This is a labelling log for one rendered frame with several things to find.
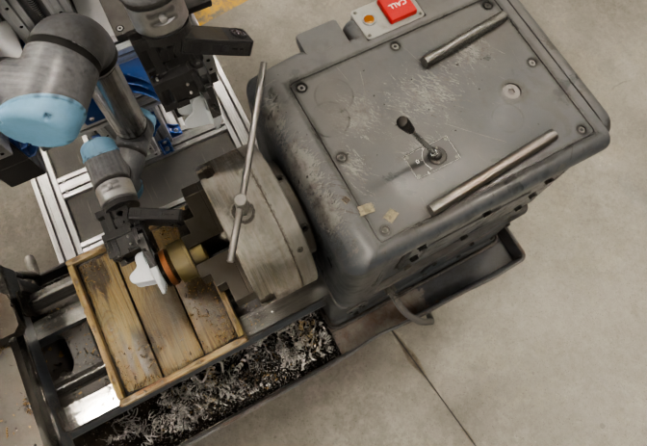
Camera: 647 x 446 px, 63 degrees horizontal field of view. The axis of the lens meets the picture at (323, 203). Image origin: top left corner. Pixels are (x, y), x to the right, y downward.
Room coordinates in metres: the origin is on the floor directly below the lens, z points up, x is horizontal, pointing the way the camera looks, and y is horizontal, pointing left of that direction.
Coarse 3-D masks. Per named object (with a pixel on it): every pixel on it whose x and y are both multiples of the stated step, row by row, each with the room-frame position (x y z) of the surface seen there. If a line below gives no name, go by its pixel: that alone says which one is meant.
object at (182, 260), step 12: (180, 240) 0.26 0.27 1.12; (156, 252) 0.24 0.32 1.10; (168, 252) 0.23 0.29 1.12; (180, 252) 0.23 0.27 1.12; (192, 252) 0.24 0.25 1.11; (204, 252) 0.24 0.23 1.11; (168, 264) 0.21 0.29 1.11; (180, 264) 0.21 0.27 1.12; (192, 264) 0.21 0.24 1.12; (168, 276) 0.19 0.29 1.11; (180, 276) 0.19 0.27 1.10; (192, 276) 0.20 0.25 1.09
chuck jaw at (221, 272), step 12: (204, 264) 0.22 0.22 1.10; (216, 264) 0.22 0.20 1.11; (228, 264) 0.22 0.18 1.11; (240, 264) 0.22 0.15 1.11; (204, 276) 0.19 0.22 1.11; (216, 276) 0.19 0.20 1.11; (228, 276) 0.20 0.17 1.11; (240, 276) 0.20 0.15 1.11; (228, 288) 0.18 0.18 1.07; (240, 288) 0.17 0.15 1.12; (240, 300) 0.15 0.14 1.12; (252, 300) 0.16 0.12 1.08; (264, 300) 0.16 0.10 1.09
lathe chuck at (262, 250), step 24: (216, 168) 0.38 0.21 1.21; (240, 168) 0.38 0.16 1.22; (216, 192) 0.32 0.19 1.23; (264, 216) 0.29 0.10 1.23; (240, 240) 0.24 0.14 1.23; (264, 240) 0.25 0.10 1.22; (264, 264) 0.21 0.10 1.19; (288, 264) 0.21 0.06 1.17; (264, 288) 0.17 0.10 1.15; (288, 288) 0.18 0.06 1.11
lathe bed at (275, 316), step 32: (64, 288) 0.19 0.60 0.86; (320, 288) 0.23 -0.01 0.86; (32, 320) 0.11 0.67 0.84; (64, 320) 0.11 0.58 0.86; (256, 320) 0.15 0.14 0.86; (288, 320) 0.17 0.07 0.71; (64, 352) 0.05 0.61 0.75; (96, 352) 0.05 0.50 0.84; (64, 384) -0.02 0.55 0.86; (96, 384) -0.02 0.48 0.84; (96, 416) -0.08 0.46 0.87
